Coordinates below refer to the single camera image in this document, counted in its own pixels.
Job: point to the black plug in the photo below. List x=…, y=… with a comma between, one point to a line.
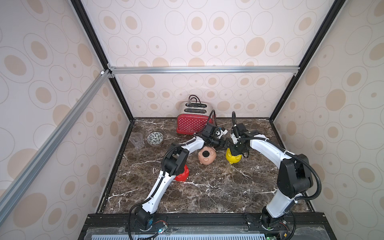
x=206, y=154

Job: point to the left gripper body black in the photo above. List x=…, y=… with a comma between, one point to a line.
x=215, y=142

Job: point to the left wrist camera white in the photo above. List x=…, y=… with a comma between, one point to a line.
x=222, y=132

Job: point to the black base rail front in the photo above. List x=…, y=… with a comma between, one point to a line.
x=244, y=226

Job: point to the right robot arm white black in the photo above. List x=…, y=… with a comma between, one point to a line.
x=296, y=181

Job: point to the patterned ceramic bowl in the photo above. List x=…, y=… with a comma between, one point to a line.
x=155, y=138

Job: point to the yellow piggy bank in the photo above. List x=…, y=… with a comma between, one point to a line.
x=232, y=159

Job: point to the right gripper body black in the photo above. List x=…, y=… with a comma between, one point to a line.
x=236, y=148

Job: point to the red polka dot toaster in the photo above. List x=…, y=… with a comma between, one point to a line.
x=193, y=116

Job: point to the aluminium rail back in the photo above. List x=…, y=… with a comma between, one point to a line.
x=205, y=70

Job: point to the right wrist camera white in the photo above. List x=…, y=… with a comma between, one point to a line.
x=234, y=139

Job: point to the pink piggy bank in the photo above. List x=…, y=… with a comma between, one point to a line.
x=210, y=159

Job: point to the clear plastic cup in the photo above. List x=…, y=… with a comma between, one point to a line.
x=137, y=140

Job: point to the aluminium rail left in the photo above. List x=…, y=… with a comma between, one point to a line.
x=20, y=185

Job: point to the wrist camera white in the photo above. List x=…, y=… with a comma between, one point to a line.
x=222, y=132
x=234, y=139

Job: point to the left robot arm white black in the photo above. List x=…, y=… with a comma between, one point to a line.
x=173, y=165

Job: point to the aluminium rail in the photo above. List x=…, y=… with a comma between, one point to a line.
x=20, y=185
x=205, y=70

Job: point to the red piggy bank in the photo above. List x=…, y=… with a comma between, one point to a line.
x=183, y=176

